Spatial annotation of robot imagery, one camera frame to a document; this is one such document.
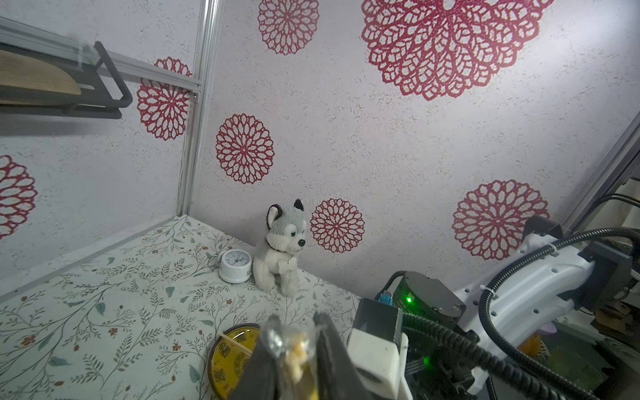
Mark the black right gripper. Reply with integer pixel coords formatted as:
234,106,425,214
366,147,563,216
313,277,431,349
405,348,478,400

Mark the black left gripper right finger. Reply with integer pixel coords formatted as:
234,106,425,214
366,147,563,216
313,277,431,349
313,313,372,400

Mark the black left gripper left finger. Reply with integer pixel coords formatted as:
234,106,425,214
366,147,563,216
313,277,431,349
228,332,278,400

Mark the bare chopsticks pair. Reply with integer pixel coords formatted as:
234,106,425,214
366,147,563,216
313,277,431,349
218,333,253,357

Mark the yellow patterned plate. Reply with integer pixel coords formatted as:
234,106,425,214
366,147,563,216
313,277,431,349
207,323,260,399

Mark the small white round gauge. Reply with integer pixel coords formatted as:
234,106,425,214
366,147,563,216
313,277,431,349
218,249,253,284

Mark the husky plush toy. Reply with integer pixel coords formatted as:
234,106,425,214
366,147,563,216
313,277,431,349
253,198,308,297

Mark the wooden brush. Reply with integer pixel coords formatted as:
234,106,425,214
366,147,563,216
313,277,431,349
1,50,81,95

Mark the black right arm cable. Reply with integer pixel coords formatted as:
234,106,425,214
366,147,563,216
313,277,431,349
374,227,640,400

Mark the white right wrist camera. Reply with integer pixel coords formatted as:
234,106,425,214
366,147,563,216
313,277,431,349
347,298,413,399

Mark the grey wall shelf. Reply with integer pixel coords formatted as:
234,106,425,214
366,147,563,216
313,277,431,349
1,42,133,119

